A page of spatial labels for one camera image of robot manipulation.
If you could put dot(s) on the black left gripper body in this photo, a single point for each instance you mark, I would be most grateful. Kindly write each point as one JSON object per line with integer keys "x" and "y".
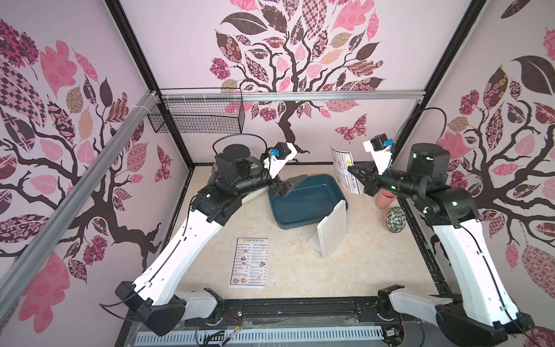
{"x": 262, "y": 178}

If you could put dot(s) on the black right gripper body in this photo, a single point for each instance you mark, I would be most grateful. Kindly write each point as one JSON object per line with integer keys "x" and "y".
{"x": 373, "y": 182}

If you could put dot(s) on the new printed menu sheet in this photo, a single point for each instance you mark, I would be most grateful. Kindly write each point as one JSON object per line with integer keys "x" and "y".
{"x": 342, "y": 160}

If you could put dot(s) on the white acrylic menu holder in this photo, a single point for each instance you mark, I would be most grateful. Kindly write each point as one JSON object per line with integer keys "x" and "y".
{"x": 331, "y": 230}

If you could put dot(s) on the old printed menu sheet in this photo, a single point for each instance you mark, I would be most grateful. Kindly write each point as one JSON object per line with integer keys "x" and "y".
{"x": 249, "y": 269}

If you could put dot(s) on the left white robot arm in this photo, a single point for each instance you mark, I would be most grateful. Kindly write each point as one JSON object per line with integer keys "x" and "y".
{"x": 152, "y": 296}

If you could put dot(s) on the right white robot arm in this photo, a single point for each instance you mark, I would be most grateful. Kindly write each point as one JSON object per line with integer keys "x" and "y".
{"x": 484, "y": 314}

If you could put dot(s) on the pink plastic cup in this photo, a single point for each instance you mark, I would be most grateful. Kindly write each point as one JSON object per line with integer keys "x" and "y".
{"x": 384, "y": 199}

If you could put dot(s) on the teal plastic bin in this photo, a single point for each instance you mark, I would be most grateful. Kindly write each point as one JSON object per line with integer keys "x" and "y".
{"x": 310, "y": 201}

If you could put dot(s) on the mint green toaster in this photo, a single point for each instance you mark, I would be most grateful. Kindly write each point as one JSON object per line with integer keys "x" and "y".
{"x": 217, "y": 180}

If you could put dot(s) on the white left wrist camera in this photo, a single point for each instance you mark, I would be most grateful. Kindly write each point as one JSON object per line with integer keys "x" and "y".
{"x": 277, "y": 157}

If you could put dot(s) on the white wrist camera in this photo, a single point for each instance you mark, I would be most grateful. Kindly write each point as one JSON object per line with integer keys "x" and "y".
{"x": 277, "y": 157}
{"x": 380, "y": 147}

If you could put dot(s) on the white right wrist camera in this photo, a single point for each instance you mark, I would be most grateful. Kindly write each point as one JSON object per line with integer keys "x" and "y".
{"x": 380, "y": 147}

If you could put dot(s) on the black wire basket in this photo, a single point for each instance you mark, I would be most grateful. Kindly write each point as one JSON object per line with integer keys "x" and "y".
{"x": 199, "y": 111}

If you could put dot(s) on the aluminium rail back wall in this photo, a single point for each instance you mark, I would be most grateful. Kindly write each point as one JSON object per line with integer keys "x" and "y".
{"x": 298, "y": 96}

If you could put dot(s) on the aluminium rail wall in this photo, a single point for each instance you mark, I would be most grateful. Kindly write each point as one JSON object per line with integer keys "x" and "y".
{"x": 36, "y": 253}
{"x": 298, "y": 96}

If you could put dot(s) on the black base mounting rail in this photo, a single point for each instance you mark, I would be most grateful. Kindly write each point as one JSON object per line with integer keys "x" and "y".
{"x": 354, "y": 311}

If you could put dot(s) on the white slotted cable duct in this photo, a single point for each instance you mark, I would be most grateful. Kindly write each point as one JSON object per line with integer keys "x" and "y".
{"x": 260, "y": 337}

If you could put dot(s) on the aluminium rail left wall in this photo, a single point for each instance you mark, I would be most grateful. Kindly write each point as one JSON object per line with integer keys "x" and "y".
{"x": 36, "y": 253}

